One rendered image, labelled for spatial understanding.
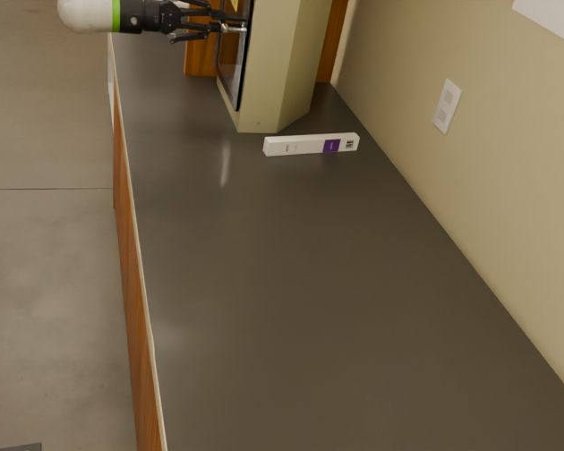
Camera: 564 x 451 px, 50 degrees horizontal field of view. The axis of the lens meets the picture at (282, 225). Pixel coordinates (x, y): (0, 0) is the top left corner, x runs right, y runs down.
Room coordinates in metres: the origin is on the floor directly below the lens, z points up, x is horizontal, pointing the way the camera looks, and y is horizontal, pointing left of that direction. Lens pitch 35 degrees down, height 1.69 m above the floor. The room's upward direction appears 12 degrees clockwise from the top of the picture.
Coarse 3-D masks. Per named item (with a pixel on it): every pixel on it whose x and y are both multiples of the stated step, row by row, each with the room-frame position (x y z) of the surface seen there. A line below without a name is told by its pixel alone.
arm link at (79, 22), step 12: (60, 0) 1.37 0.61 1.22; (72, 0) 1.36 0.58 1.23; (84, 0) 1.37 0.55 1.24; (96, 0) 1.39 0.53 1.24; (108, 0) 1.41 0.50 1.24; (60, 12) 1.36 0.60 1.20; (72, 12) 1.35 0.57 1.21; (84, 12) 1.36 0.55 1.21; (96, 12) 1.38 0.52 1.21; (108, 12) 1.39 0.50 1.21; (72, 24) 1.36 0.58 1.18; (84, 24) 1.36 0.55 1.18; (96, 24) 1.38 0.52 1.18; (108, 24) 1.39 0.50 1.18
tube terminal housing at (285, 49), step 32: (256, 0) 1.46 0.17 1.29; (288, 0) 1.49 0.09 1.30; (320, 0) 1.61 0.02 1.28; (256, 32) 1.46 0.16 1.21; (288, 32) 1.49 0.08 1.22; (320, 32) 1.65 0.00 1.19; (256, 64) 1.47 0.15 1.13; (288, 64) 1.50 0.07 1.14; (224, 96) 1.64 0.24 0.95; (256, 96) 1.47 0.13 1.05; (288, 96) 1.53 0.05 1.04; (256, 128) 1.48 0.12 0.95
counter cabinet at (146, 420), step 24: (120, 144) 1.86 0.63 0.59; (120, 168) 1.84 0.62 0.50; (120, 192) 1.83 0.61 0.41; (120, 216) 1.81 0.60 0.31; (120, 240) 1.79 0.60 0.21; (120, 264) 1.77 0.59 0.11; (144, 336) 0.98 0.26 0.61; (144, 360) 0.96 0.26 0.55; (144, 384) 0.94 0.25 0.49; (144, 408) 0.92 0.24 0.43; (144, 432) 0.89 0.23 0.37
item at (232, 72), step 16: (224, 0) 1.72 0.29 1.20; (240, 0) 1.55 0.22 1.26; (240, 16) 1.53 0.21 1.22; (224, 48) 1.66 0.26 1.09; (240, 48) 1.49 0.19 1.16; (224, 64) 1.63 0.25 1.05; (240, 64) 1.47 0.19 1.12; (224, 80) 1.62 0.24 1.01; (240, 80) 1.46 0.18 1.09; (240, 96) 1.46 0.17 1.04
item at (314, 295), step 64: (128, 64) 1.75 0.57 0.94; (128, 128) 1.36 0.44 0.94; (192, 128) 1.43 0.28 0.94; (320, 128) 1.59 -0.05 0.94; (192, 192) 1.13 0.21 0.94; (256, 192) 1.18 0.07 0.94; (320, 192) 1.24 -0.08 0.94; (384, 192) 1.30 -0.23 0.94; (192, 256) 0.91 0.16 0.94; (256, 256) 0.95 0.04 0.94; (320, 256) 0.99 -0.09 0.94; (384, 256) 1.04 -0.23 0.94; (448, 256) 1.08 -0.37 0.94; (192, 320) 0.74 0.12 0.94; (256, 320) 0.77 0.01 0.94; (320, 320) 0.80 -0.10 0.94; (384, 320) 0.84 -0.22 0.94; (448, 320) 0.87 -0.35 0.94; (512, 320) 0.91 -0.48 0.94; (192, 384) 0.61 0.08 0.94; (256, 384) 0.63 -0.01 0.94; (320, 384) 0.66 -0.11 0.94; (384, 384) 0.68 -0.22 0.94; (448, 384) 0.71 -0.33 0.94; (512, 384) 0.74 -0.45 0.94; (192, 448) 0.50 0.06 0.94; (256, 448) 0.52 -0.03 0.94; (320, 448) 0.54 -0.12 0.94; (384, 448) 0.56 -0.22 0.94; (448, 448) 0.58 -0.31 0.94; (512, 448) 0.61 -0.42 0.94
